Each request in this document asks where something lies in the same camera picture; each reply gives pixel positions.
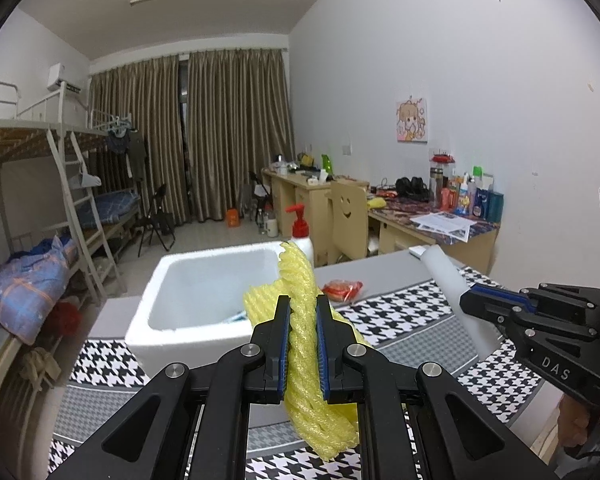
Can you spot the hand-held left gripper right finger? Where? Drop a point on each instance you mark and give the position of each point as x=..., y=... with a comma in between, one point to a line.
x=322, y=350

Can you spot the yellow foam net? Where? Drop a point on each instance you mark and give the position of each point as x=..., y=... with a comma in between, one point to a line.
x=302, y=320

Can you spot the blue checked mattress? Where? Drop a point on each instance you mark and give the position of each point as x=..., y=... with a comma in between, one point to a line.
x=110, y=207

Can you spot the dark thermos flask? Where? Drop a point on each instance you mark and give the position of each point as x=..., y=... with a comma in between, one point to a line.
x=436, y=185

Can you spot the dark hanging clothes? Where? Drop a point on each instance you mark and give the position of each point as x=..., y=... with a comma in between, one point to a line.
x=137, y=155

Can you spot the beige tied cloth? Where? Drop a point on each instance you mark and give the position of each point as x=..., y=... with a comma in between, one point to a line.
x=40, y=365

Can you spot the brown curtain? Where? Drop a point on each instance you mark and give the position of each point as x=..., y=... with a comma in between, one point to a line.
x=240, y=130
x=150, y=135

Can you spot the white bunk bed ladder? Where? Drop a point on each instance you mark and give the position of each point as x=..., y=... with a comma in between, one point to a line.
x=73, y=210

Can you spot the white pump bottle red cap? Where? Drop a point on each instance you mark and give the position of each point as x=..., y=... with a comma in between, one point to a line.
x=302, y=245

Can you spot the printed paper sheets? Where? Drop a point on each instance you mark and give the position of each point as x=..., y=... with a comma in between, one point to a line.
x=442, y=225

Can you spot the person's right hand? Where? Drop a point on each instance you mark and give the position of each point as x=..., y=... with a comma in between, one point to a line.
x=575, y=425

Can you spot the red plastic bag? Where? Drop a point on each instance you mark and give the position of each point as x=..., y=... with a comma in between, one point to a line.
x=342, y=290

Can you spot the wooden smiley chair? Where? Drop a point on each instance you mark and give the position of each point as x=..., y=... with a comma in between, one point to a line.
x=347, y=210

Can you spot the white metal bunk bed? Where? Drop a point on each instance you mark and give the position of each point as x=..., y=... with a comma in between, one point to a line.
x=97, y=137
x=25, y=140

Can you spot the orange floor container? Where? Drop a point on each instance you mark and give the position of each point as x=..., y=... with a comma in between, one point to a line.
x=232, y=218

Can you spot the white foam sheet roll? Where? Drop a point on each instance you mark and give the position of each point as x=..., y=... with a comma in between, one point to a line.
x=450, y=280

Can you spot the yellow soft item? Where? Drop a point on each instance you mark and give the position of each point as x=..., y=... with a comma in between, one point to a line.
x=376, y=203

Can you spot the row of toiletry bottles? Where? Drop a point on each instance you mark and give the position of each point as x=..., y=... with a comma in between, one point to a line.
x=480, y=200

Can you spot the white foam box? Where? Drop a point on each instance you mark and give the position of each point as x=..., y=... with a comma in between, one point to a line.
x=205, y=280

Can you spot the green bottle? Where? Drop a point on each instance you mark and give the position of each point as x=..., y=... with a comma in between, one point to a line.
x=326, y=167

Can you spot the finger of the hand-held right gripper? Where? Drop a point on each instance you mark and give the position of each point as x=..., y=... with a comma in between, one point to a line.
x=485, y=310
x=570, y=297

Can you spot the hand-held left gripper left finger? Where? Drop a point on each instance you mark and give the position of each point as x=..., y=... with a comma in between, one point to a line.
x=283, y=350

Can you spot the wooden desk with drawers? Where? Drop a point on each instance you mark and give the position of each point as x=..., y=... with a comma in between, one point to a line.
x=285, y=195

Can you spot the white floor jug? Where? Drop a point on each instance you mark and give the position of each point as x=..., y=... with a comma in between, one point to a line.
x=272, y=227

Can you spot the blue checked quilt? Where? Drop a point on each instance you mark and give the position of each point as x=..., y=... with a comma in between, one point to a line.
x=25, y=290

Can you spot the red bag under bed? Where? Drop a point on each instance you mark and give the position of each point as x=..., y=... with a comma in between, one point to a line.
x=65, y=316

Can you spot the white air conditioner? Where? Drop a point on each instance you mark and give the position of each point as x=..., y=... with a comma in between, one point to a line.
x=55, y=75

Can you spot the black folding chair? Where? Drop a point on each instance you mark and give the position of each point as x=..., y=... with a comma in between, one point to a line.
x=159, y=200
x=260, y=192

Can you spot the houndstooth table cloth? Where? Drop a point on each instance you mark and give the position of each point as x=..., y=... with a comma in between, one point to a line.
x=405, y=320

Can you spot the wooden desk patterned cover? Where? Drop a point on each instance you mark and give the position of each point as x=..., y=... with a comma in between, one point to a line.
x=405, y=230

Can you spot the cartoon wall poster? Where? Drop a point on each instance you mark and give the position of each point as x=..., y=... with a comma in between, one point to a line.
x=411, y=120

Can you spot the yellow black box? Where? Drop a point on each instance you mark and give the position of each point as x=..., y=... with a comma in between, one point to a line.
x=307, y=160

